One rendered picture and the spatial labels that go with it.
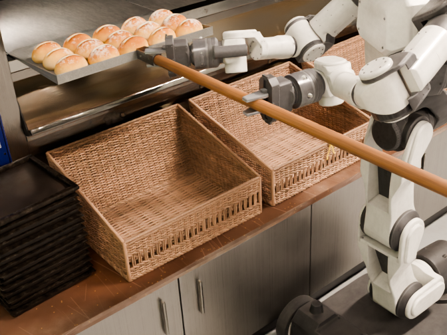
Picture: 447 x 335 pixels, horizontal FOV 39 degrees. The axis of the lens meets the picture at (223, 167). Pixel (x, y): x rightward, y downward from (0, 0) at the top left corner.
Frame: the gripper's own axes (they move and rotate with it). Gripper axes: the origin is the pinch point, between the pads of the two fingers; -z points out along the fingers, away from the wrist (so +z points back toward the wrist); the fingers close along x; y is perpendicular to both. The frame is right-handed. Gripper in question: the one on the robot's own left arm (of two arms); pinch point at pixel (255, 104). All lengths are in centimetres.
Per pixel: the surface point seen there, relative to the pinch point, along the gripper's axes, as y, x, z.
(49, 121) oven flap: 76, 26, -31
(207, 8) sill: 87, 5, 38
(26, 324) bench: 28, 62, -61
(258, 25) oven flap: 91, 18, 63
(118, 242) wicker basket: 31, 49, -30
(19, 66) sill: 77, 5, -36
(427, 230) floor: 45, 122, 127
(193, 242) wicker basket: 32, 61, -4
